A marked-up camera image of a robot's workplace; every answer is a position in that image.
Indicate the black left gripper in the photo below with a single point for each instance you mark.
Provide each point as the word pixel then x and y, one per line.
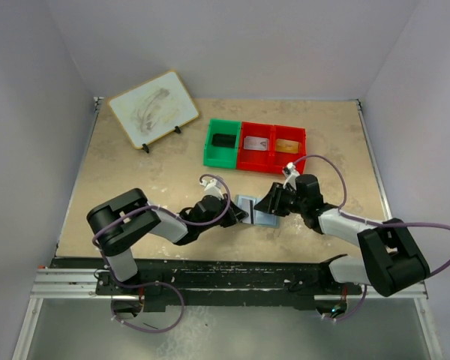
pixel 234 214

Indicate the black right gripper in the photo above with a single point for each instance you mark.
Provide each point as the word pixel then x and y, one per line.
pixel 271 202

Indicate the white striped card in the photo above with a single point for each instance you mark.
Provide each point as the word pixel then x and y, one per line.
pixel 248 206

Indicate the teal leather card holder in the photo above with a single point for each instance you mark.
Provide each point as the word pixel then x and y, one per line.
pixel 260 219

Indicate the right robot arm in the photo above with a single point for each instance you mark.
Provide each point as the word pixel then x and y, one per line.
pixel 390 259

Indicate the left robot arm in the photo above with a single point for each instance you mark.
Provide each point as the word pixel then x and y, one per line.
pixel 121 222

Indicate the orange card in bin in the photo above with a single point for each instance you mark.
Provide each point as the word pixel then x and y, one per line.
pixel 288 146

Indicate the silver card in bin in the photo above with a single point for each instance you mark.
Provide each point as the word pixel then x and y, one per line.
pixel 255 143

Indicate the black card in green bin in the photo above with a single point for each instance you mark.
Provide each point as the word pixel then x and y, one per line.
pixel 224 140

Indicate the red double plastic bin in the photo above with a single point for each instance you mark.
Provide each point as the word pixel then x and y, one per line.
pixel 268 161

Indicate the green plastic bin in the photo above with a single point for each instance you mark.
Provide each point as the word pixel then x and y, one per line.
pixel 221 157

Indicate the black whiteboard stand clip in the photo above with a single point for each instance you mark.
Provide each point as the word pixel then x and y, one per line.
pixel 145 148

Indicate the yellow framed whiteboard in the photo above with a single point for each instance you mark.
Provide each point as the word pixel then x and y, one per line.
pixel 151 110

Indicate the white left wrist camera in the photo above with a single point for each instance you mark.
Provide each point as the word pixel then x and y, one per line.
pixel 212 187

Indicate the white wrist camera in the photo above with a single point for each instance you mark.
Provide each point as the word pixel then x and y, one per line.
pixel 212 187
pixel 291 174

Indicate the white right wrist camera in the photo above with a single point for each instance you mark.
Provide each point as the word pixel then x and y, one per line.
pixel 291 174

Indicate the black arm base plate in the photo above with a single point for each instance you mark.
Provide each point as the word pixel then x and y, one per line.
pixel 218 284

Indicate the aluminium frame rail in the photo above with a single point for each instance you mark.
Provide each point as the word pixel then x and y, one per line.
pixel 219 310

